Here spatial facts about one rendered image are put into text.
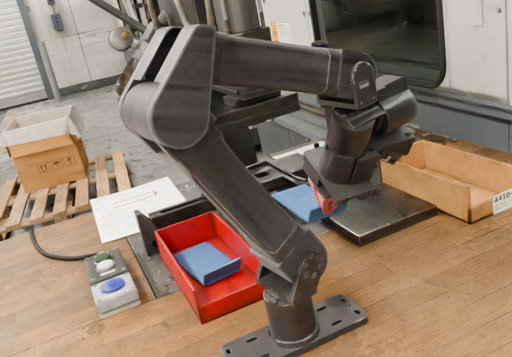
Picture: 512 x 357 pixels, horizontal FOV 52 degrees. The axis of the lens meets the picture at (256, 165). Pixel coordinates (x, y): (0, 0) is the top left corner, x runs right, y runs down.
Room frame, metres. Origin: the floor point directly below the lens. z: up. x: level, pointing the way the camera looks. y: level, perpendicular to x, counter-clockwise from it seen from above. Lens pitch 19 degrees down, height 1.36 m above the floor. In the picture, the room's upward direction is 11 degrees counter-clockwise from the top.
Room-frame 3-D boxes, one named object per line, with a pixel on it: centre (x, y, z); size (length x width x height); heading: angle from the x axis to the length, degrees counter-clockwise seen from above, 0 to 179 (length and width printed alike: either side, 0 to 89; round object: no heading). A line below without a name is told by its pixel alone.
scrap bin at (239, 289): (0.80, 0.11, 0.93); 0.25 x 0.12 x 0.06; 20
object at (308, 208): (0.82, -0.08, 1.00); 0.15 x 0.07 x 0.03; 20
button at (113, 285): (0.78, 0.27, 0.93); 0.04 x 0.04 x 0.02
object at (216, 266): (0.83, 0.12, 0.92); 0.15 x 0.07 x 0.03; 27
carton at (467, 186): (0.94, -0.36, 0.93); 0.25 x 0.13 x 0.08; 20
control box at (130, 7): (6.52, 1.06, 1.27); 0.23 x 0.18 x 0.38; 107
